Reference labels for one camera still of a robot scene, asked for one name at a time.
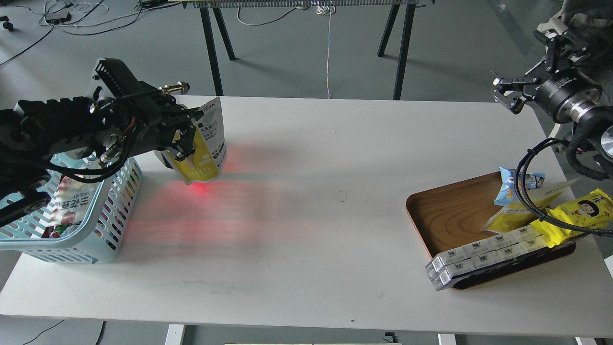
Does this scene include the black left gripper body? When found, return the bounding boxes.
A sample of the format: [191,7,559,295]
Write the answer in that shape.
[87,57,190,162]

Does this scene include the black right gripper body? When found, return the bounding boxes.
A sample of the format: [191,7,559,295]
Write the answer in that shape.
[538,68,602,124]

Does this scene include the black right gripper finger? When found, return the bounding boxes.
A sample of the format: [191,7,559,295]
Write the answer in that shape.
[534,29,590,73]
[492,70,543,115]

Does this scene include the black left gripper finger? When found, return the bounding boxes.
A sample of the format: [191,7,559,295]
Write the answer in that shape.
[158,108,205,136]
[160,130,195,161]

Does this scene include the yellow white snack pouch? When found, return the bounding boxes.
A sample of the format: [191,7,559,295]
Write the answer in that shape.
[166,97,227,185]

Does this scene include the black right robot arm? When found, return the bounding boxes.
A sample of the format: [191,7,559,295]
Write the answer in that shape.
[492,29,612,181]

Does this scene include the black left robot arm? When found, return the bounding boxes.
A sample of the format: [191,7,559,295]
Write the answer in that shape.
[1,57,204,226]

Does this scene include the blue snack bag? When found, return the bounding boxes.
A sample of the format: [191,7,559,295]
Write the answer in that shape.
[493,167,546,206]

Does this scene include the white red snack bag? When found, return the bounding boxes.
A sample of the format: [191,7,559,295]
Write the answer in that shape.
[42,175,100,239]

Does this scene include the light blue plastic basket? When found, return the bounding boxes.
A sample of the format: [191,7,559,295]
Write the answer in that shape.
[0,159,142,264]

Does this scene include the yellow cartoon snack bag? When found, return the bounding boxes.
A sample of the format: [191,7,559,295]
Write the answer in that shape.
[529,189,613,248]

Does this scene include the black barcode scanner red light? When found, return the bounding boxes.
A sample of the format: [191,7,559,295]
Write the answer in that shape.
[153,150,174,170]

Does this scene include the black trestle table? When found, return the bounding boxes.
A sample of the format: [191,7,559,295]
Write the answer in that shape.
[182,0,426,100]

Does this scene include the yellow white flat pouch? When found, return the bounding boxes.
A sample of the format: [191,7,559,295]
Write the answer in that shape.
[481,178,578,233]

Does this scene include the wooden tray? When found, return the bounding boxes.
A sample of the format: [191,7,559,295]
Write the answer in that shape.
[406,172,576,268]

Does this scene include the white clear box upper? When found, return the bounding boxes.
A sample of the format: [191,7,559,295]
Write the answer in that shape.
[424,225,547,279]

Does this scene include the white clear box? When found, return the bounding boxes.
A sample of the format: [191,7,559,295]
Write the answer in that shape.
[424,236,550,291]
[424,225,547,279]

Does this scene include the white clear box lower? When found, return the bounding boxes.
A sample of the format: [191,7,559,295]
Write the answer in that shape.
[424,236,550,291]

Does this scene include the black floor cables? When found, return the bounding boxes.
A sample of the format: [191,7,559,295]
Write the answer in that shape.
[0,0,182,68]

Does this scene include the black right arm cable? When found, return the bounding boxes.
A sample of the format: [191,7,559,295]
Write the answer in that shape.
[515,138,613,238]

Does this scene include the white hanging cord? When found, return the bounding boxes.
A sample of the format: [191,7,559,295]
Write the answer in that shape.
[315,5,336,99]

